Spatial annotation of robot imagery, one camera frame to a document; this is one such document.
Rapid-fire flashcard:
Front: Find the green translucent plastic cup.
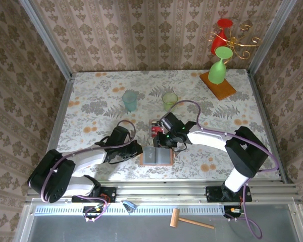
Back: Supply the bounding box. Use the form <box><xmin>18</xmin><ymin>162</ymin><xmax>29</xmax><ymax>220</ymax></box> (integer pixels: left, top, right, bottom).
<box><xmin>162</xmin><ymin>91</ymin><xmax>179</xmax><ymax>113</ymax></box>

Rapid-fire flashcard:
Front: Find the blue translucent plastic cup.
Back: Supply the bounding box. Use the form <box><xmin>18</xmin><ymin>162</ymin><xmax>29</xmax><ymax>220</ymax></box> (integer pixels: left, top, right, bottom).
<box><xmin>122</xmin><ymin>90</ymin><xmax>138</xmax><ymax>112</ymax></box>

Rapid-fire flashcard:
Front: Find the small blue tag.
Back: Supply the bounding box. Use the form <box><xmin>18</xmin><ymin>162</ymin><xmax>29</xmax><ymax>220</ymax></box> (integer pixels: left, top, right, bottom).
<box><xmin>122</xmin><ymin>200</ymin><xmax>138</xmax><ymax>211</ymax></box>

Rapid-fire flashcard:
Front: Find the small wooden mallet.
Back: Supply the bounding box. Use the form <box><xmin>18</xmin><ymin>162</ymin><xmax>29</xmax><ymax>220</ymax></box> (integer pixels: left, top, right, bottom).
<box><xmin>169</xmin><ymin>208</ymin><xmax>215</xmax><ymax>230</ymax></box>

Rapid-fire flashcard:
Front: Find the green plastic wine glass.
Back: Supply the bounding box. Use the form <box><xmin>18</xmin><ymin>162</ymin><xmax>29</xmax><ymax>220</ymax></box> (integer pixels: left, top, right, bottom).
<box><xmin>208</xmin><ymin>46</ymin><xmax>234</xmax><ymax>84</ymax></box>

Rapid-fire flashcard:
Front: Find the grey metal sheet panel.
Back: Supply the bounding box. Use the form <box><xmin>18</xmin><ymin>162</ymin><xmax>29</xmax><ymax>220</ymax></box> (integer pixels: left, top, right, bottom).
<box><xmin>22</xmin><ymin>204</ymin><xmax>302</xmax><ymax>242</ymax></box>

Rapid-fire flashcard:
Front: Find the red plastic wine glass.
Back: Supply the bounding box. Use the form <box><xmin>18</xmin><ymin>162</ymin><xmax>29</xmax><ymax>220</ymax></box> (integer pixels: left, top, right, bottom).
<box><xmin>210</xmin><ymin>19</ymin><xmax>234</xmax><ymax>55</ymax></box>

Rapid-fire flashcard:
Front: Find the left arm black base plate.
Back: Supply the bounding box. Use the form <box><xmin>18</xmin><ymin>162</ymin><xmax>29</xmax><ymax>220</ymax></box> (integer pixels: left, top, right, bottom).
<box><xmin>71</xmin><ymin>187</ymin><xmax>117</xmax><ymax>204</ymax></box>

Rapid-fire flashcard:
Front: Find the aluminium front frame rail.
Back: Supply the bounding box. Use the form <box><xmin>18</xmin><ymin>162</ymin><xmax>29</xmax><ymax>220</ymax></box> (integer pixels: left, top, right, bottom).
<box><xmin>25</xmin><ymin>179</ymin><xmax>302</xmax><ymax>204</ymax></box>

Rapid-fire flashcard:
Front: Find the white slotted cable duct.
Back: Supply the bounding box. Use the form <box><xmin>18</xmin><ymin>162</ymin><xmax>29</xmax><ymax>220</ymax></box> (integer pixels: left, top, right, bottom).
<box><xmin>34</xmin><ymin>205</ymin><xmax>227</xmax><ymax>216</ymax></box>

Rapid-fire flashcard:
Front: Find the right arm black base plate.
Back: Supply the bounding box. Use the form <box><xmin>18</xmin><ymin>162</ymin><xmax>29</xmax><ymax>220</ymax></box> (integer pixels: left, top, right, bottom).
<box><xmin>206</xmin><ymin>185</ymin><xmax>253</xmax><ymax>203</ymax></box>

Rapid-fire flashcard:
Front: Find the gold wire rack wooden base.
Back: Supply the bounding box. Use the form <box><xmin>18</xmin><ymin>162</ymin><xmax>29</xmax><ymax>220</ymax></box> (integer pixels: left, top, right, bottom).
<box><xmin>199</xmin><ymin>24</ymin><xmax>263</xmax><ymax>101</ymax></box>

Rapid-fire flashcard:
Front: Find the aluminium table side rail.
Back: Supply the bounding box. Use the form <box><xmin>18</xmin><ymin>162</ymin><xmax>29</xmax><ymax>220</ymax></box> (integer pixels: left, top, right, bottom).
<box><xmin>46</xmin><ymin>72</ymin><xmax>75</xmax><ymax>154</ymax></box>
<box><xmin>246</xmin><ymin>70</ymin><xmax>289</xmax><ymax>184</ymax></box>

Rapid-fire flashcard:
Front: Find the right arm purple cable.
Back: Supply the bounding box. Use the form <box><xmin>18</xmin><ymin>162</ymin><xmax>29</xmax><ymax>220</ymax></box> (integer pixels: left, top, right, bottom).
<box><xmin>160</xmin><ymin>100</ymin><xmax>280</xmax><ymax>239</ymax></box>

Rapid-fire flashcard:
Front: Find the aluminium frame post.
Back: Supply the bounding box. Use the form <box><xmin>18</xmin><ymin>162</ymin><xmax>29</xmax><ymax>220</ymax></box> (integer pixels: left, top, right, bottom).
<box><xmin>249</xmin><ymin>0</ymin><xmax>298</xmax><ymax>74</ymax></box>
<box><xmin>18</xmin><ymin>0</ymin><xmax>74</xmax><ymax>81</ymax></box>

